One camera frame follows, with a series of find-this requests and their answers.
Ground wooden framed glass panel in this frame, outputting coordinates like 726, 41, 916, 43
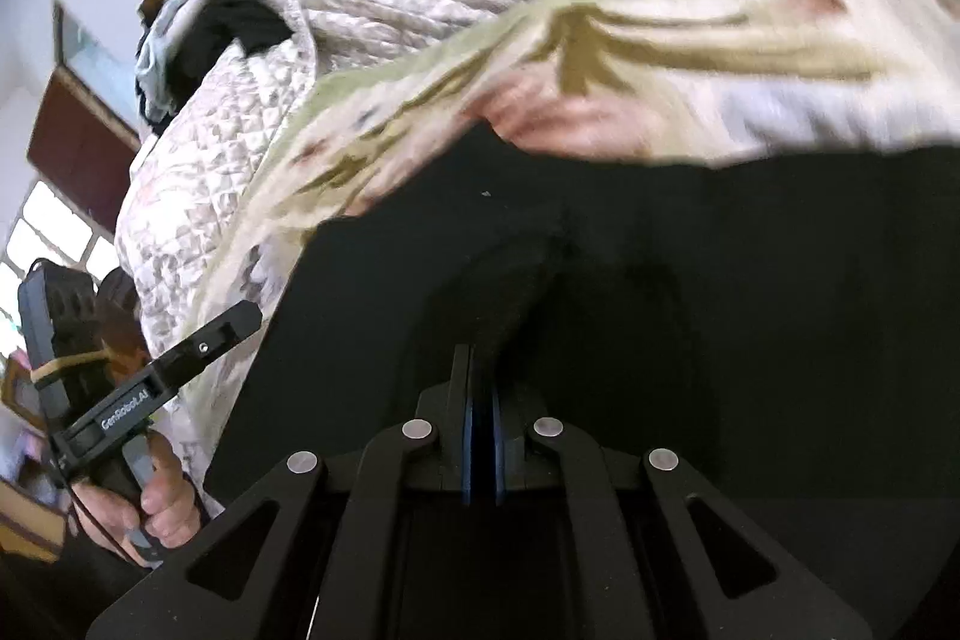
52, 0, 140, 120

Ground black cloth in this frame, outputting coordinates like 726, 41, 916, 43
187, 0, 293, 56

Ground window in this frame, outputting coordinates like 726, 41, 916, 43
0, 179, 125, 360

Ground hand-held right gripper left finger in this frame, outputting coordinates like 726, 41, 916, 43
86, 344, 475, 640

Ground black pants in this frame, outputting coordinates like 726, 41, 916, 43
202, 122, 960, 640

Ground dark red wooden cabinet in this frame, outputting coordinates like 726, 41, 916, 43
26, 66, 143, 229

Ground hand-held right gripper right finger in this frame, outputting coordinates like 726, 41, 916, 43
484, 381, 875, 640

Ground light blue cloth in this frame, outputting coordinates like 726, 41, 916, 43
135, 0, 207, 120

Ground person's left hand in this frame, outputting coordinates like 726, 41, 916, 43
71, 430, 205, 562

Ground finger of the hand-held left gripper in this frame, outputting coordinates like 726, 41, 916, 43
154, 301, 263, 397

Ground floral fleece blanket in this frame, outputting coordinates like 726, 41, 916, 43
172, 0, 960, 431

